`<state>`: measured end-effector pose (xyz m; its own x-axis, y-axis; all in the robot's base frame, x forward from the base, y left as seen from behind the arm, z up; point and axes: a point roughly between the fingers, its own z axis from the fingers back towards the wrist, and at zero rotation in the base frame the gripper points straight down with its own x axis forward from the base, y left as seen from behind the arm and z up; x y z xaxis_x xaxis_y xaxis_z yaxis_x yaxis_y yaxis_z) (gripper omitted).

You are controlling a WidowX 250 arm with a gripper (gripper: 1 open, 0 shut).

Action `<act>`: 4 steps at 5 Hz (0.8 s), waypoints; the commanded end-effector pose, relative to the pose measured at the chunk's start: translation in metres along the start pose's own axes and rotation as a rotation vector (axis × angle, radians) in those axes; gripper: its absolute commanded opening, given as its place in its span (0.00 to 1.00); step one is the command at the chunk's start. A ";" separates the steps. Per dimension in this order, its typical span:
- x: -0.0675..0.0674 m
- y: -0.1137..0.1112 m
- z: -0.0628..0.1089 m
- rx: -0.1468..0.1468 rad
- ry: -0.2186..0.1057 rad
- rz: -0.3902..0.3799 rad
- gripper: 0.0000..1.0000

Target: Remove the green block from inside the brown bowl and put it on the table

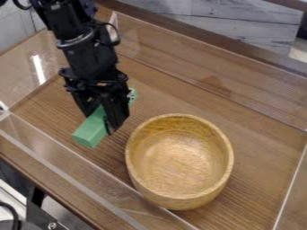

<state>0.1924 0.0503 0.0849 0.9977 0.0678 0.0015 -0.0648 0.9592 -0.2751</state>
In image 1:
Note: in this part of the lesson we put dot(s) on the clear acrylic front wall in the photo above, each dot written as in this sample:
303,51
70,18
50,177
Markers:
93,194

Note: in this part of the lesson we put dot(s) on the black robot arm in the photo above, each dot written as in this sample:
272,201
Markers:
69,18

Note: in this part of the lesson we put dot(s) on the black table leg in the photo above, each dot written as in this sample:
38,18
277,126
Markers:
33,204

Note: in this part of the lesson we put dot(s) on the clear acrylic wall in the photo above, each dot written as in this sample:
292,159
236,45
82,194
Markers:
93,194
264,88

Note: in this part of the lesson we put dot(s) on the green rectangular block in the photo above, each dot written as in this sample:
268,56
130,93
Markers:
92,130

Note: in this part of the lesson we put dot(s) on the clear acrylic corner bracket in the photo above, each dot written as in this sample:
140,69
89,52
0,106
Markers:
112,27

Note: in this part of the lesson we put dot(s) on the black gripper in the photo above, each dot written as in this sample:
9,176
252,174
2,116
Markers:
93,79

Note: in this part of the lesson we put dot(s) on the brown wooden bowl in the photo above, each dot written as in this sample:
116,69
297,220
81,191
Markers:
178,159

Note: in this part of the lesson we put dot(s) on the clear acrylic back wall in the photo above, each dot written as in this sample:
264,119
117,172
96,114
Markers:
264,88

